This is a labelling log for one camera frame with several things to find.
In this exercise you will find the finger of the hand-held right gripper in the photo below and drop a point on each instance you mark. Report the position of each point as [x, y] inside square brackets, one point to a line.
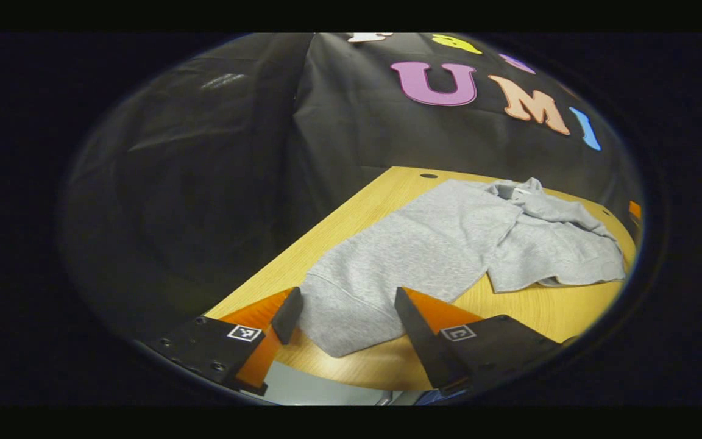
[634, 210]

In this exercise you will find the grey sweatshirt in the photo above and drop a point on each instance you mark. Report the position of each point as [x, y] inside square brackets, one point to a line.
[424, 256]

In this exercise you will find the black backdrop cloth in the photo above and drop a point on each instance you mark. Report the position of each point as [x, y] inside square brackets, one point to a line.
[205, 183]

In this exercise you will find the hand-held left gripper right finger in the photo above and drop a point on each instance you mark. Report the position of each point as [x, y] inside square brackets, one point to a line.
[418, 335]

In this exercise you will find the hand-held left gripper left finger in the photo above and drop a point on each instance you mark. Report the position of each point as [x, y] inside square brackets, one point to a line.
[287, 314]

